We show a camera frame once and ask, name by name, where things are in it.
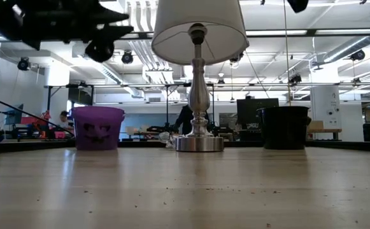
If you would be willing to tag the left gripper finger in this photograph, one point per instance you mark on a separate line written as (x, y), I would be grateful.
(103, 44)
(113, 14)

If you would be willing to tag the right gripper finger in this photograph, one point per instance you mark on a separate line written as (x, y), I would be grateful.
(297, 4)

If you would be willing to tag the black background robot arm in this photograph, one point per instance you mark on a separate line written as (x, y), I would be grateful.
(159, 128)

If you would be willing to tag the purple pumpkin face bucket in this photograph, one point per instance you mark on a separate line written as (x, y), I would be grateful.
(97, 121)

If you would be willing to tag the person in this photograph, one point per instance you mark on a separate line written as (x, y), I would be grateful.
(186, 119)
(65, 121)

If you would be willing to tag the silver lamp with white shade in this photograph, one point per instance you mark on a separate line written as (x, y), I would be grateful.
(199, 31)

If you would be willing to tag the blue screen monitor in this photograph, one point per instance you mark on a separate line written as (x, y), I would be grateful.
(14, 115)

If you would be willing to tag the white cylindrical tank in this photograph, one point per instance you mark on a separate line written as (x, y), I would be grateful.
(326, 106)

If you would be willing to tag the black computer monitor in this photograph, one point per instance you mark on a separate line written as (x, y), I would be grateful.
(256, 111)

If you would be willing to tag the black plastic bucket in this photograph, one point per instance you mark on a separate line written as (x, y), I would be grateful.
(283, 127)

